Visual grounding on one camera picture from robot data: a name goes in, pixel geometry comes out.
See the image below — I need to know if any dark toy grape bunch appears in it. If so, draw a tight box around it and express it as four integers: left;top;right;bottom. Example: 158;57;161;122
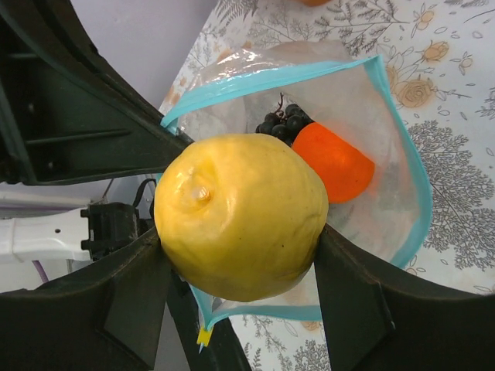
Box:
254;93;314;147

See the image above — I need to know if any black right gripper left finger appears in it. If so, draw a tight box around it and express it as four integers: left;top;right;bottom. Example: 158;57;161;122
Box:
1;229;170;370

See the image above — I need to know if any orange toy fruit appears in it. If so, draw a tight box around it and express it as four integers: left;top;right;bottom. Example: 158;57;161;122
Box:
292;122;375;203

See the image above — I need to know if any yellow toy lemon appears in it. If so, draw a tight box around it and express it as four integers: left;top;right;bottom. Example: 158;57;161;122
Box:
154;134;329;302

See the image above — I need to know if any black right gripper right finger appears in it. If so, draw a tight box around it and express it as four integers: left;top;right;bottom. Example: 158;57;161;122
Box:
314;226;494;370

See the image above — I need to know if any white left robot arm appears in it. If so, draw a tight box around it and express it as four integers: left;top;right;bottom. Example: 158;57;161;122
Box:
1;1;250;370

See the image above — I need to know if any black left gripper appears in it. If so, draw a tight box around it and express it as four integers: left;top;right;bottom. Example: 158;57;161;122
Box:
80;179;157;261

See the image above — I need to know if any clear zip top bag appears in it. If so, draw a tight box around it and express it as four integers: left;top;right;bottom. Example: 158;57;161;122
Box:
154;42;432;345

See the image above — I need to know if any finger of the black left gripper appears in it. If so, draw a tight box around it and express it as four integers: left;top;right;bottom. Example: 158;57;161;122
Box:
166;270;252;371
1;0;191;186

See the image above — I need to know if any orange plastic tub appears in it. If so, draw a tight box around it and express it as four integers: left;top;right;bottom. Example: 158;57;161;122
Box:
297;0;331;7

